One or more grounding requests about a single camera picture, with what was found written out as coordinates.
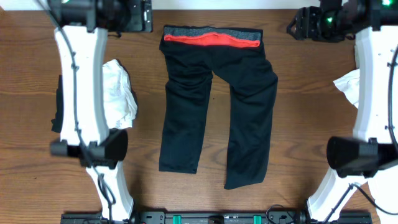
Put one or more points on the black leggings with red waistband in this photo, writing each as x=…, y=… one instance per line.
x=210, y=66

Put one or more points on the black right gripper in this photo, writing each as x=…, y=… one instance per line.
x=306, y=20

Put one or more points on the crumpled white shirt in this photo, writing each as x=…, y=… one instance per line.
x=351, y=87

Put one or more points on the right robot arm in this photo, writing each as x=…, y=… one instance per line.
x=369, y=156

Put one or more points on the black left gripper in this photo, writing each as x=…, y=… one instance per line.
x=137, y=17

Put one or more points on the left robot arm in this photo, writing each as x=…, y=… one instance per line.
x=81, y=33

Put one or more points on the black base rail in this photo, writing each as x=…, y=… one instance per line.
x=272, y=215

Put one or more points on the folded white garment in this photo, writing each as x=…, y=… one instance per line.
x=120, y=107

